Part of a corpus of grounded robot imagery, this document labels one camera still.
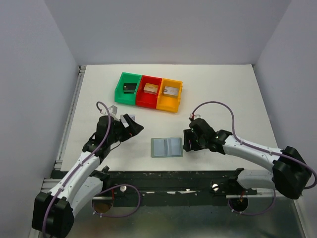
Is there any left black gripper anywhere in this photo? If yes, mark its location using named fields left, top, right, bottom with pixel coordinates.
left=108, top=113, right=144, bottom=144

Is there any green leather card holder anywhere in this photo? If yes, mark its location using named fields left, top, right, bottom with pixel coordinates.
left=151, top=137, right=183, bottom=158

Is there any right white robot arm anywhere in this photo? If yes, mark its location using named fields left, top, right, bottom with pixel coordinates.
left=183, top=118, right=313, bottom=200

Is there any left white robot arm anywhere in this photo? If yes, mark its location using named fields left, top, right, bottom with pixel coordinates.
left=32, top=114, right=144, bottom=238

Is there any black card stack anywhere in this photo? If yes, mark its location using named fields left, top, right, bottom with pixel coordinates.
left=123, top=83, right=137, bottom=94

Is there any copper card stack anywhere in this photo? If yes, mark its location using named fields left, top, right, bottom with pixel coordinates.
left=143, top=83, right=159, bottom=94

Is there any silver card stack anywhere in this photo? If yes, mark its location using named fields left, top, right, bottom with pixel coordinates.
left=163, top=86, right=179, bottom=98

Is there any red plastic bin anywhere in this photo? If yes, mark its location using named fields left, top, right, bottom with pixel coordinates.
left=135, top=75, right=162, bottom=109

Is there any yellow plastic bin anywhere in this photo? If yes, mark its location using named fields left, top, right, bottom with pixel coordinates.
left=156, top=78, right=183, bottom=113

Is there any green plastic bin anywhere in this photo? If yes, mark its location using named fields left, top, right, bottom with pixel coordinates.
left=114, top=72, right=142, bottom=106

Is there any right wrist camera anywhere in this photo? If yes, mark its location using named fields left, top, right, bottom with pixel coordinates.
left=189, top=113, right=201, bottom=121

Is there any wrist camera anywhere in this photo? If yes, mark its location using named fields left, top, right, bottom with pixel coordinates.
left=103, top=105, right=119, bottom=120
left=189, top=113, right=201, bottom=121

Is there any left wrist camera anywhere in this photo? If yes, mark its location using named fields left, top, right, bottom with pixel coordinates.
left=103, top=105, right=119, bottom=120

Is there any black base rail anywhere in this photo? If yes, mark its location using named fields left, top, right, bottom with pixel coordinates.
left=102, top=169, right=257, bottom=207

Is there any aluminium frame rail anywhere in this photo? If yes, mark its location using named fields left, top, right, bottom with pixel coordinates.
left=27, top=64, right=87, bottom=238

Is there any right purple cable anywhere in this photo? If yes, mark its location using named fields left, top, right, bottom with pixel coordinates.
left=190, top=101, right=317, bottom=216

